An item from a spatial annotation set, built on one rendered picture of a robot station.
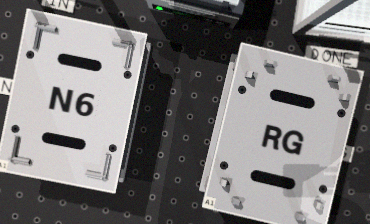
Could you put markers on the grey regrip nest plate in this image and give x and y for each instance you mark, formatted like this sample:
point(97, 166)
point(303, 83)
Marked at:
point(283, 127)

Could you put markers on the white rectangular plate nest marked n6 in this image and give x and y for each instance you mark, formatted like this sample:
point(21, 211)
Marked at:
point(74, 101)

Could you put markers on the white label with printed n6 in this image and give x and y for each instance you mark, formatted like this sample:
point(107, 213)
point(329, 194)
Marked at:
point(5, 86)

